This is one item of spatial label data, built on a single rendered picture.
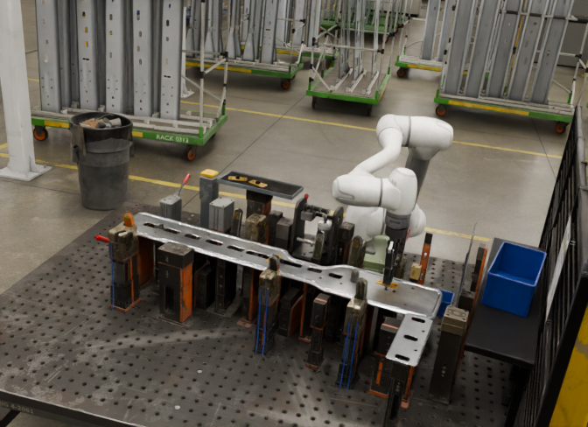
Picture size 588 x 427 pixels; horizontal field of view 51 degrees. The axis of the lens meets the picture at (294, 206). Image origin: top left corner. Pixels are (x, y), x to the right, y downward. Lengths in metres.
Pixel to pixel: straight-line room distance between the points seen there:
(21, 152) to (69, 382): 3.92
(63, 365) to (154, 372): 0.33
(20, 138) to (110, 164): 1.15
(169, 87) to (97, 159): 1.80
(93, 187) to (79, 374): 3.00
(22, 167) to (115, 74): 1.46
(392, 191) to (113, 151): 3.29
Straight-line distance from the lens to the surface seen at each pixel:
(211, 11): 10.05
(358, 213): 3.07
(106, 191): 5.25
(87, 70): 7.01
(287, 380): 2.37
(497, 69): 9.44
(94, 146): 5.08
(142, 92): 6.80
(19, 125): 6.00
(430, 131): 2.68
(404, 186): 2.16
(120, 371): 2.41
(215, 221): 2.71
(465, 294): 2.31
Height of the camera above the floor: 2.19
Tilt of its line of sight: 23 degrees down
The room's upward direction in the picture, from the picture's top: 5 degrees clockwise
